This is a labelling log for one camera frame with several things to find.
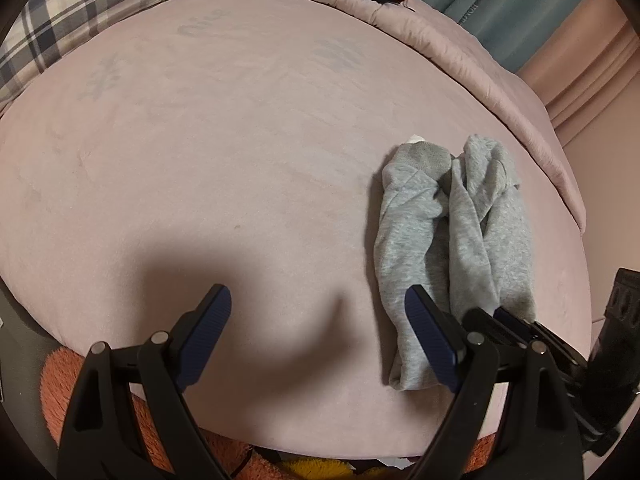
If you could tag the plaid pillow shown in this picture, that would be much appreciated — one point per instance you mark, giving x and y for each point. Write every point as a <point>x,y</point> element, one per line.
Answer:
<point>90,15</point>

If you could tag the pink comforter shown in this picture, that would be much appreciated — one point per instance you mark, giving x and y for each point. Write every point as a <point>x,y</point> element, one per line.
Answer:
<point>450,45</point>

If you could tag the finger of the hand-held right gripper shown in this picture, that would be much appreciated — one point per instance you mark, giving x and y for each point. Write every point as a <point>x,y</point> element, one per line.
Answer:
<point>492,330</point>
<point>520,322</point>

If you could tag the grey sweatshirt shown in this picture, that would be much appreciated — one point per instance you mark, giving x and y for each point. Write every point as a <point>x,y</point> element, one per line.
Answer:
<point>415,240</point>

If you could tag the pink curtain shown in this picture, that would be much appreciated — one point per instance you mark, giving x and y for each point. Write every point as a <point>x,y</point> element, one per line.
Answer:
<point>585,60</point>

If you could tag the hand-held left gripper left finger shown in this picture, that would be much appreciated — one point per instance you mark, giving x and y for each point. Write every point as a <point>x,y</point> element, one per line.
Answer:
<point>205,335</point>

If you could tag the blue curtain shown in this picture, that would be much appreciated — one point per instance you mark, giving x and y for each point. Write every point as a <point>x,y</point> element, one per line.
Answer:
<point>500,5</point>

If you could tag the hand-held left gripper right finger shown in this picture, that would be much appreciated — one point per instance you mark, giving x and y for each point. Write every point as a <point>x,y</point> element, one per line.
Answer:
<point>432,340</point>

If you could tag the orange plush rug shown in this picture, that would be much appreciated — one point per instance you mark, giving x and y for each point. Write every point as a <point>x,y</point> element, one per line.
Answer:
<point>55,390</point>

